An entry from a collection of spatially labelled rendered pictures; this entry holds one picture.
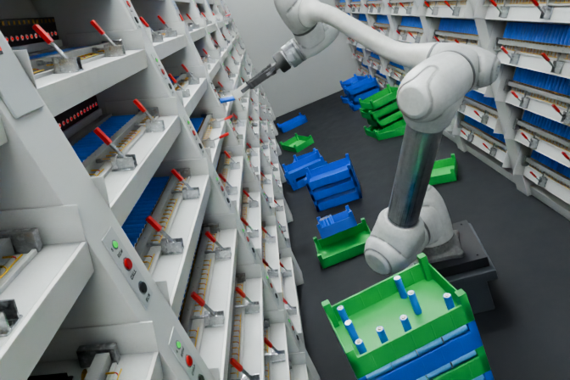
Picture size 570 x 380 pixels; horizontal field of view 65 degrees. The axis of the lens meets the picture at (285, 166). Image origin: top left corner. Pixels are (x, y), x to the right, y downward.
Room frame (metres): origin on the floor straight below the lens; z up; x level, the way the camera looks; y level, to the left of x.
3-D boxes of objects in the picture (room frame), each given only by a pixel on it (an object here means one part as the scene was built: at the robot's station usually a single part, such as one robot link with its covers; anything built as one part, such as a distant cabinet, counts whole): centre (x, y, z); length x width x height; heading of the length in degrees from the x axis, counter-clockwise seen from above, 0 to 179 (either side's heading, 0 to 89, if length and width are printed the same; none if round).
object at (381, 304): (0.89, -0.10, 0.52); 0.30 x 0.20 x 0.08; 94
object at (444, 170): (2.41, -0.78, 0.04); 0.30 x 0.20 x 0.08; 60
